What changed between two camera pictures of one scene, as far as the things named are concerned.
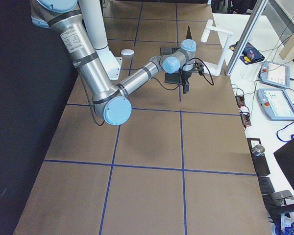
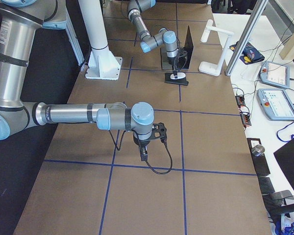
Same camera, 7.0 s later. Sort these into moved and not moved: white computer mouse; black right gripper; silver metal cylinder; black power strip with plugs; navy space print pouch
Moved: black right gripper; white computer mouse
Not moved: navy space print pouch; silver metal cylinder; black power strip with plugs
